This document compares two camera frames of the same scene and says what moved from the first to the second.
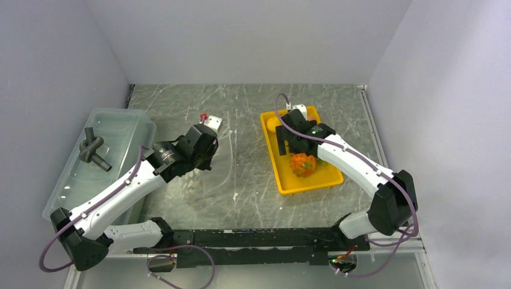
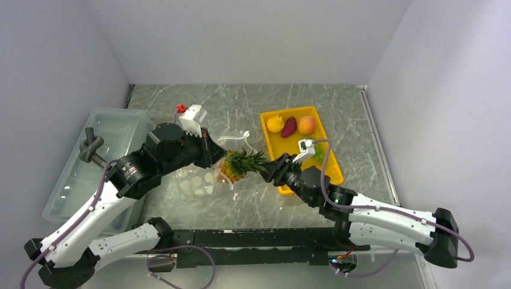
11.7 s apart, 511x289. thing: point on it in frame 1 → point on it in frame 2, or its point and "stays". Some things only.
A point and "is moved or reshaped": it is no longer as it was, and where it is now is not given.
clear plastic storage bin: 123,133 stays
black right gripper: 282,135 → 276,170
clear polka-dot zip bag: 199,183 is moved or reshaped
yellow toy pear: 272,122 stays
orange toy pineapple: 302,165 is moved or reshaped
